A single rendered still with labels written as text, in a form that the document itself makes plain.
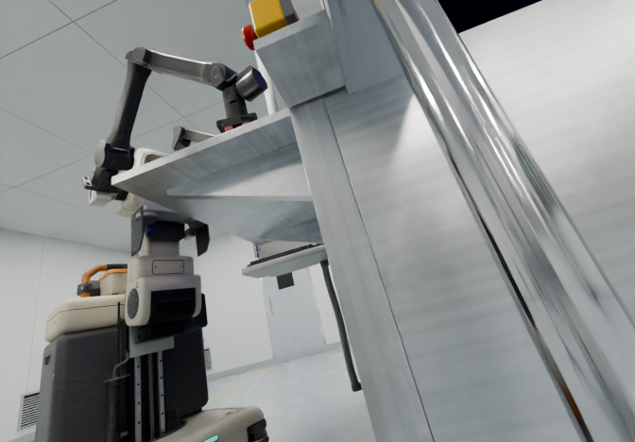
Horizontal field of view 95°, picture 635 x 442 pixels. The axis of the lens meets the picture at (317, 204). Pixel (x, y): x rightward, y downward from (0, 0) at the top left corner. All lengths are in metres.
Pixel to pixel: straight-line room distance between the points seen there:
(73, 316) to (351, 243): 1.19
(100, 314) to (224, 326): 5.62
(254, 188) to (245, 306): 6.18
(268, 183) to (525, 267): 0.49
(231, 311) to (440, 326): 6.59
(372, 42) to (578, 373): 0.41
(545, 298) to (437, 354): 0.23
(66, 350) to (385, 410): 1.19
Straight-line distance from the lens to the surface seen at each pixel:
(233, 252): 7.03
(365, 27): 0.46
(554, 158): 0.50
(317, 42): 0.47
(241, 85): 0.82
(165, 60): 1.12
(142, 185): 0.73
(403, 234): 0.42
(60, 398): 1.43
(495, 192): 0.22
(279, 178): 0.61
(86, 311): 1.46
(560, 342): 0.22
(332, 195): 0.45
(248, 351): 6.76
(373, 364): 0.42
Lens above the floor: 0.50
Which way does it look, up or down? 22 degrees up
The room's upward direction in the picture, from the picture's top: 15 degrees counter-clockwise
